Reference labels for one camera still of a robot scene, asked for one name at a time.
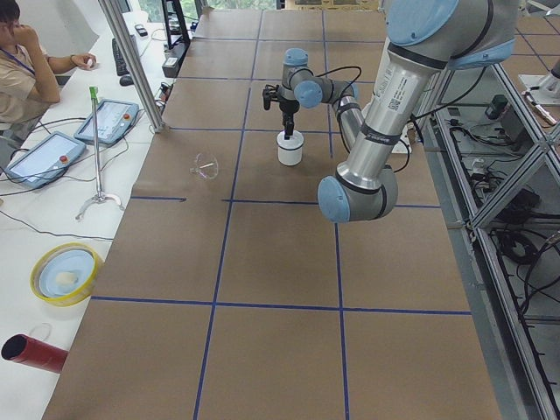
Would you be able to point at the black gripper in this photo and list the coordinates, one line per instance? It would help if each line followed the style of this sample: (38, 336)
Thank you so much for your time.
(286, 106)

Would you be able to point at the white cup lid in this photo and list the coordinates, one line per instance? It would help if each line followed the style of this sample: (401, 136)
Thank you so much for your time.
(290, 143)

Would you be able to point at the clear glass funnel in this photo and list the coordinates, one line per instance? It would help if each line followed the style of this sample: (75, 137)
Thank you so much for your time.
(205, 165)

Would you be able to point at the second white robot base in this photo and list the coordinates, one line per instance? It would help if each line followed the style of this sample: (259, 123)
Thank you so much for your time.
(541, 91)

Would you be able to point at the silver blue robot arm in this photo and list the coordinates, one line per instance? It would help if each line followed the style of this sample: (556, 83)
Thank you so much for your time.
(424, 38)

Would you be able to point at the white enamel cup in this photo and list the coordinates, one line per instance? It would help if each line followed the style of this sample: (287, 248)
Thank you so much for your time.
(289, 157)

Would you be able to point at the black desktop computer box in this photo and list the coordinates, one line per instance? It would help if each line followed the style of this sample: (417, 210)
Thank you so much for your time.
(173, 60)

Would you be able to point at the black computer mouse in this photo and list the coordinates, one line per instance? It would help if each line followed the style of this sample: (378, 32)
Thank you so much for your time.
(126, 80)

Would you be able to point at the far teach pendant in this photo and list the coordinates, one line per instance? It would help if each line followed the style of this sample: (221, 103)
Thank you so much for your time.
(114, 119)

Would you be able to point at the teach pendant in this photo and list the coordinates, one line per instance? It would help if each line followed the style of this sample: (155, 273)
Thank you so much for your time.
(114, 119)
(46, 161)

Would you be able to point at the black keyboard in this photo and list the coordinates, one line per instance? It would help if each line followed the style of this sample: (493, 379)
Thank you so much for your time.
(120, 64)

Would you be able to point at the near teach pendant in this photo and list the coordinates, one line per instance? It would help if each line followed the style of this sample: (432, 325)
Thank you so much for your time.
(46, 161)

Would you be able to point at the seated person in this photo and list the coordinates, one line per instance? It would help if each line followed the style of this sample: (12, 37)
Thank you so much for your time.
(28, 75)

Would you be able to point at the yellow tape roll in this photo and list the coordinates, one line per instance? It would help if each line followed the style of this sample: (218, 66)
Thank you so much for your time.
(66, 274)

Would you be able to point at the red cylinder tube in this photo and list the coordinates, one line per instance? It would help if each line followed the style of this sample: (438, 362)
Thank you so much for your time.
(34, 353)

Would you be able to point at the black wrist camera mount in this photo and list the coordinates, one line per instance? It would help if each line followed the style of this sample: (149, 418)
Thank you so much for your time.
(269, 95)

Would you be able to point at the aluminium frame post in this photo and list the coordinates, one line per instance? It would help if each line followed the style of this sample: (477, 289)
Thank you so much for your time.
(120, 32)

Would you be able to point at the green handled reacher grabber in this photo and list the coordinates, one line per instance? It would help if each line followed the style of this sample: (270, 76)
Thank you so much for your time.
(100, 195)

